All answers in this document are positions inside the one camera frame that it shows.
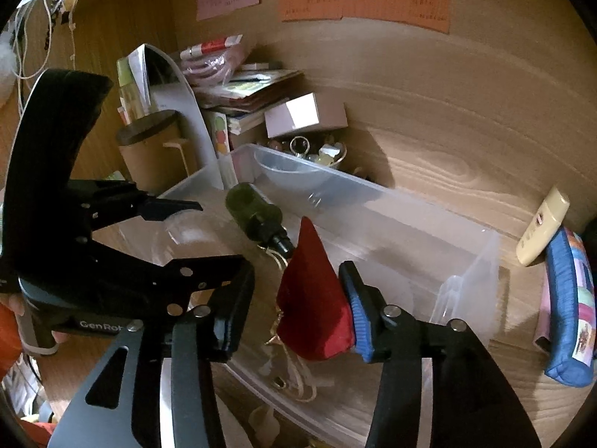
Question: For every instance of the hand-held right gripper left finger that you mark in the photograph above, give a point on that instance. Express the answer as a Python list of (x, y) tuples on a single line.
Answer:
[(231, 317)]

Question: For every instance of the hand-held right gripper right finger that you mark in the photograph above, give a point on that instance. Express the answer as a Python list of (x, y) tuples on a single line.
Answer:
[(360, 322)]

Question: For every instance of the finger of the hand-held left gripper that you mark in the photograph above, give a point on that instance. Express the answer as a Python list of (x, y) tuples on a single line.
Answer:
[(140, 203), (186, 275)]

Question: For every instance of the red cloth pouch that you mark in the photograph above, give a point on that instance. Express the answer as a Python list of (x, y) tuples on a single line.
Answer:
[(315, 303)]

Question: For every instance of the clear plastic storage box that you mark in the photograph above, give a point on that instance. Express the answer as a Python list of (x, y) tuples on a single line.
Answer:
[(396, 242)]

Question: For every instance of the wooden desktop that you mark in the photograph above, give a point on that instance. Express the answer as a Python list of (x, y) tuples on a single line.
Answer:
[(443, 126)]

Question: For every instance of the person's left hand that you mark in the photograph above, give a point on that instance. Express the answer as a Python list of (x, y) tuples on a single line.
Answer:
[(17, 305)]

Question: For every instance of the brown canister with black lid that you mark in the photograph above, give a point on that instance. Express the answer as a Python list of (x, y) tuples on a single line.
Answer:
[(144, 154)]

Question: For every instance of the dark green glass bottle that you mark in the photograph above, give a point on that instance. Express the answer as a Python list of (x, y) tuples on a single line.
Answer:
[(252, 210)]

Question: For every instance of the white fluffy toy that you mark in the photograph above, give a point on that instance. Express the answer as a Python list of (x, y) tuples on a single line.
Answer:
[(7, 65)]

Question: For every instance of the colourful dotted sticker sheet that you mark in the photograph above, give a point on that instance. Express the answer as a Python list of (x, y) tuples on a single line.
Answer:
[(221, 137)]

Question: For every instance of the green and yellow carton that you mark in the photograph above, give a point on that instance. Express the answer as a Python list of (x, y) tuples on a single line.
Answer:
[(130, 88)]

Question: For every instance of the white curved panel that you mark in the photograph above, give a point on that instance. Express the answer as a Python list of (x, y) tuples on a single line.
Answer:
[(186, 102)]

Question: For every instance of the stack of books and papers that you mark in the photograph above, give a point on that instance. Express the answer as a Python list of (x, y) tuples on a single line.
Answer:
[(252, 91)]

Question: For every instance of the pink bag with red label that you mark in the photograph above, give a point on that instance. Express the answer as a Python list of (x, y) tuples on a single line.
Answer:
[(212, 60)]

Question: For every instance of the glass bowl of trinkets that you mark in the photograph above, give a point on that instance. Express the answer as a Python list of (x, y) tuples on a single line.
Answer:
[(310, 151)]

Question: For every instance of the pink flat packet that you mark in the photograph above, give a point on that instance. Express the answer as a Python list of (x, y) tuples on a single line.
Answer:
[(543, 322)]

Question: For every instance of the pale pink cardboard box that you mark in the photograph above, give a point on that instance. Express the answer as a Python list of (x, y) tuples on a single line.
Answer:
[(308, 114)]

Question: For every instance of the cream lotion tube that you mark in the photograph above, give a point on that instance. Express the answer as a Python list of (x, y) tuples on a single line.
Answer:
[(543, 228)]

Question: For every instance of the blue patchwork pencil case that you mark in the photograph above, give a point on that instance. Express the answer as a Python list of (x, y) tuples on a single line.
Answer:
[(571, 308)]

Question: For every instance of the orange paper note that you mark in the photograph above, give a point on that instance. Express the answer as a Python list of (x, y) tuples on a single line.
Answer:
[(364, 4)]

